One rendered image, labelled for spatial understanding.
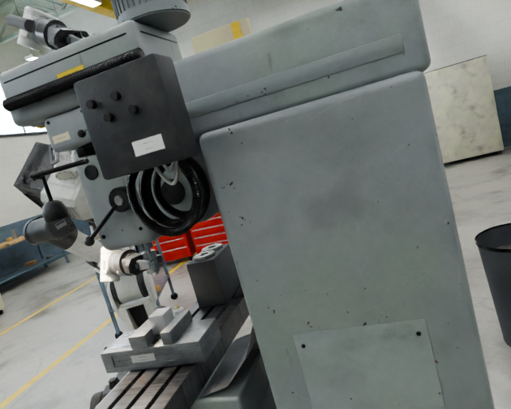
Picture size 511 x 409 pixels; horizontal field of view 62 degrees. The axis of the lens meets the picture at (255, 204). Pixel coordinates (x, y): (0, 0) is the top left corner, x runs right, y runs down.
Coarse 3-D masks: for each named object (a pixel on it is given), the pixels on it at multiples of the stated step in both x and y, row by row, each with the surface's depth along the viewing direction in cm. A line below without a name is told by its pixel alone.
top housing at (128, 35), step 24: (120, 24) 108; (144, 24) 114; (72, 48) 112; (96, 48) 111; (120, 48) 109; (144, 48) 109; (168, 48) 122; (24, 72) 118; (48, 72) 116; (72, 72) 114; (72, 96) 116; (24, 120) 122
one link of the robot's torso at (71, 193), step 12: (36, 144) 168; (48, 144) 168; (36, 156) 166; (48, 156) 165; (72, 156) 165; (24, 168) 164; (36, 168) 163; (48, 168) 163; (24, 180) 161; (36, 180) 161; (48, 180) 161; (60, 180) 160; (72, 180) 160; (24, 192) 155; (36, 192) 162; (60, 192) 158; (72, 192) 158; (84, 192) 160; (36, 204) 163; (72, 204) 158; (84, 204) 160; (72, 216) 163; (84, 216) 165
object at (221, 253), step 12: (204, 252) 174; (216, 252) 174; (228, 252) 181; (192, 264) 167; (204, 264) 166; (216, 264) 166; (228, 264) 178; (192, 276) 168; (204, 276) 167; (216, 276) 166; (228, 276) 175; (204, 288) 168; (216, 288) 167; (228, 288) 172; (204, 300) 169; (216, 300) 168; (228, 300) 169
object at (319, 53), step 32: (352, 0) 94; (384, 0) 92; (416, 0) 90; (256, 32) 101; (288, 32) 98; (320, 32) 97; (352, 32) 95; (384, 32) 93; (416, 32) 91; (192, 64) 106; (224, 64) 104; (256, 64) 102; (288, 64) 100; (320, 64) 98; (352, 64) 96; (384, 64) 94; (416, 64) 93; (192, 96) 108; (224, 96) 106; (256, 96) 103; (288, 96) 102; (320, 96) 100; (192, 128) 110
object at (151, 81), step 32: (128, 64) 83; (160, 64) 83; (96, 96) 87; (128, 96) 85; (160, 96) 83; (96, 128) 88; (128, 128) 86; (160, 128) 84; (128, 160) 88; (160, 160) 86
